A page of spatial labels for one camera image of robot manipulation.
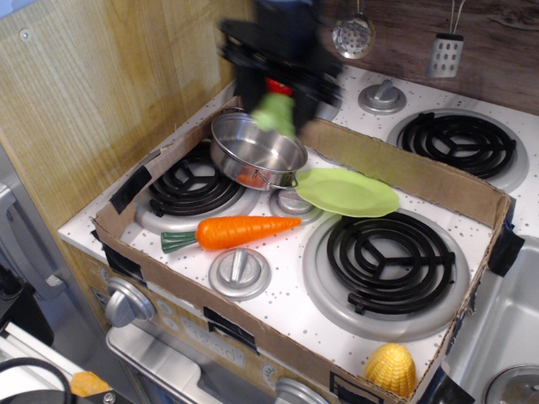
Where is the silver front stove knob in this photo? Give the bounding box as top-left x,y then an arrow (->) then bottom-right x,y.
208,248 -> 271,301

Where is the back right black burner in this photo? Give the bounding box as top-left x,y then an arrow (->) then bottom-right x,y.
387,109 -> 529,193

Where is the orange object bottom left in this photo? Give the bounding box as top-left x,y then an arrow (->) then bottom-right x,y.
69,371 -> 110,397

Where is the orange toy carrot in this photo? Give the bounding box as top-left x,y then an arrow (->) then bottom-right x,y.
160,215 -> 302,253

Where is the black cable loop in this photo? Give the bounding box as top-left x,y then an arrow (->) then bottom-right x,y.
0,356 -> 75,404

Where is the hanging metal strainer spoon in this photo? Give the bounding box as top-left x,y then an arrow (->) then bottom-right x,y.
332,1 -> 376,60

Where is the yellow toy corn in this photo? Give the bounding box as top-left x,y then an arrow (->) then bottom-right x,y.
364,343 -> 416,397

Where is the steel sink basin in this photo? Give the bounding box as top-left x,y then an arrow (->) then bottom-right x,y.
441,237 -> 538,403

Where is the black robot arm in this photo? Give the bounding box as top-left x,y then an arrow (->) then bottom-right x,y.
218,1 -> 343,134

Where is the hanging metal grater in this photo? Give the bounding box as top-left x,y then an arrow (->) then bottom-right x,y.
424,0 -> 467,80

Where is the silver middle stove knob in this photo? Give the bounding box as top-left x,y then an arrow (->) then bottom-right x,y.
269,189 -> 323,226

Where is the front right black burner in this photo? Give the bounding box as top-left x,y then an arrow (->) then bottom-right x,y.
302,210 -> 471,342

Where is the front left black burner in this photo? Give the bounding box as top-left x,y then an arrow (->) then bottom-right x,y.
136,141 -> 260,234

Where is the silver back stove knob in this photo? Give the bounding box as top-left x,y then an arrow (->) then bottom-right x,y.
358,79 -> 407,115

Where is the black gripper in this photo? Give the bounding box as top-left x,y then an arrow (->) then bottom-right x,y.
218,8 -> 342,134

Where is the silver oven dial knob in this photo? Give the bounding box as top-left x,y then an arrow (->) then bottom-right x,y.
105,277 -> 157,327

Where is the red toy strawberry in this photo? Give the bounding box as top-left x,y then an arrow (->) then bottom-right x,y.
265,77 -> 293,97

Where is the silver lower front knob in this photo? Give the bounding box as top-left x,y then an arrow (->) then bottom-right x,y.
275,378 -> 326,404

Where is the silver stove knob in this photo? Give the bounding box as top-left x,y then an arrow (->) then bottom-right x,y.
269,189 -> 323,226
208,248 -> 271,301
358,79 -> 407,115

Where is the silver oven door handle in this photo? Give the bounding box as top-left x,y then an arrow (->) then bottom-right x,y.
104,322 -> 237,404

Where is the small steel pan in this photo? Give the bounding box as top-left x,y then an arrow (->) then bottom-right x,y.
210,112 -> 308,191

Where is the light green toy broccoli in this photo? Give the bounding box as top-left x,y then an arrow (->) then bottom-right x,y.
251,93 -> 296,138

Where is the black burner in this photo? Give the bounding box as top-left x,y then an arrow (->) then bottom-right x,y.
136,141 -> 260,234
302,210 -> 471,342
387,109 -> 529,193
315,95 -> 343,121

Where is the back left black burner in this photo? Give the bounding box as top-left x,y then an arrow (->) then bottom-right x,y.
315,95 -> 343,121

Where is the brown cardboard fence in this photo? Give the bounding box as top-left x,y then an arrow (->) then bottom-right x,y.
93,118 -> 514,403

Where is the light green plastic plate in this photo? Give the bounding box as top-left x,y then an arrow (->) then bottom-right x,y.
296,168 -> 400,217

